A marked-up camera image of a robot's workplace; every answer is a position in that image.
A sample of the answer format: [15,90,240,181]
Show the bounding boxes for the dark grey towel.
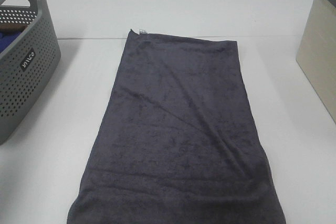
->
[67,31,286,223]

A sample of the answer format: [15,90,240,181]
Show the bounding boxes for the grey perforated plastic basket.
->
[1,0,61,143]

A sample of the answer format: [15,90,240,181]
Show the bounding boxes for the beige fabric bin grey rim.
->
[296,0,335,120]

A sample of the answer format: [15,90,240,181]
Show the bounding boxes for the brown item in basket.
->
[0,23,27,34]

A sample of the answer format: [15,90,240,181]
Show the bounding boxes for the blue cloth in basket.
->
[0,31,22,53]

